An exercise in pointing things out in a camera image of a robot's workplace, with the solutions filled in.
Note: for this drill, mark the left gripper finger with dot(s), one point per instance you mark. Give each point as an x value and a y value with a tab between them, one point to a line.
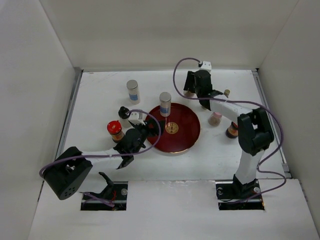
137	123
154	128

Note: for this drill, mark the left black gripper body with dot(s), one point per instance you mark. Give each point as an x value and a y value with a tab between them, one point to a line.
143	135

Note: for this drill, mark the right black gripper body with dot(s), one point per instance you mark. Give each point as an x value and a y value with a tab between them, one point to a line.
198	93

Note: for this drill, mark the black-cap grinder bottle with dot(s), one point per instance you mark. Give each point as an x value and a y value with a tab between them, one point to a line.
188	94

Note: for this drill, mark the black-cap white bottle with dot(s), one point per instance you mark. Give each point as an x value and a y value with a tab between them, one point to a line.
124	117

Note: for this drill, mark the red-lid chili sauce jar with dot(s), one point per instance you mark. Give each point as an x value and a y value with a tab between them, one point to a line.
115	129

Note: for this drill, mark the yellow-label sesame oil bottle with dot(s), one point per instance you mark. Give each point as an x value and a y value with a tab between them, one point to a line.
227	93

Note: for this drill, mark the pink-lid spice jar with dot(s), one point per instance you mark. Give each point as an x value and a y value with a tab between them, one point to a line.
215	119

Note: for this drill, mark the small black-cap spice jar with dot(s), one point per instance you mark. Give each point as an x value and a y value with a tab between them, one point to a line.
206	107

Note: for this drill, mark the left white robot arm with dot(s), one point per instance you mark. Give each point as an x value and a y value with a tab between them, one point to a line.
66	174

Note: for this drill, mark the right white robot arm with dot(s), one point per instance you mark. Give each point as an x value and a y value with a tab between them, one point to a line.
253	127

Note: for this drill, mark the round red lacquer tray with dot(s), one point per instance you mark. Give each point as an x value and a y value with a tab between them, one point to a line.
181	131

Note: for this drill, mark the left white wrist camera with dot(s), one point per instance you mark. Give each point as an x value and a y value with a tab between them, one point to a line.
136	115

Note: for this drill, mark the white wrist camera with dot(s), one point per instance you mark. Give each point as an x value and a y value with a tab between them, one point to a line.
136	115
205	66

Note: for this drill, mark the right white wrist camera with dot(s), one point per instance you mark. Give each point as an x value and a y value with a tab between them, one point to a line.
205	66

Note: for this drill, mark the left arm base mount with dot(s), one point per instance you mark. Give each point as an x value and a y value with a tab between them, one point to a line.
112	198

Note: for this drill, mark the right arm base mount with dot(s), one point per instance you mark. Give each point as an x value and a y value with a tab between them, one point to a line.
232	196

